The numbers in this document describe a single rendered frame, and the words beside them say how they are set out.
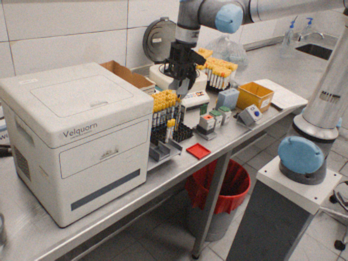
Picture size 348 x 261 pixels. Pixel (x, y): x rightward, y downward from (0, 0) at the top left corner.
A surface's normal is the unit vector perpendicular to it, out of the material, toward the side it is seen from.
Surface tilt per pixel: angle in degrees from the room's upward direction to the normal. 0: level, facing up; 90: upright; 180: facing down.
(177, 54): 90
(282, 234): 90
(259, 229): 90
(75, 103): 0
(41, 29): 90
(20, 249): 0
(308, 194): 5
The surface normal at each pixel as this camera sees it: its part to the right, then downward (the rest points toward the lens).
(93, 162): 0.71, 0.47
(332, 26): -0.69, 0.32
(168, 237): 0.14, -0.82
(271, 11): -0.48, 0.69
